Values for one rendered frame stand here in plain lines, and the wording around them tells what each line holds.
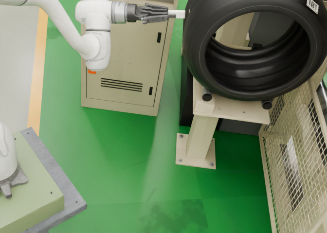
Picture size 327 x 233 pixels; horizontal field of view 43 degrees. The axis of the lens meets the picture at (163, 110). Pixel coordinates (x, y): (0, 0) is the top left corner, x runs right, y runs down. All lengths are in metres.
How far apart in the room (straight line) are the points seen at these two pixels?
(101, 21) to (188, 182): 1.34
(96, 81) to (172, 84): 0.70
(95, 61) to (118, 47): 0.93
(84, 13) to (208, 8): 0.50
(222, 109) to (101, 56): 0.66
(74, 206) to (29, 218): 0.19
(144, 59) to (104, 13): 0.99
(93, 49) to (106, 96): 1.26
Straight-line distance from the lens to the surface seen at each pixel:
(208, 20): 1.63
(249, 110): 2.06
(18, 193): 1.72
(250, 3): 1.60
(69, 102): 3.08
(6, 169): 1.65
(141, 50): 2.63
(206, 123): 2.56
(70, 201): 1.80
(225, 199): 2.69
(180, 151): 2.83
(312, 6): 1.66
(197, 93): 1.97
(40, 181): 1.74
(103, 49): 1.71
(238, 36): 2.16
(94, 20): 1.74
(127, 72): 2.75
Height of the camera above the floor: 2.18
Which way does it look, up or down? 45 degrees down
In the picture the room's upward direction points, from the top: 11 degrees clockwise
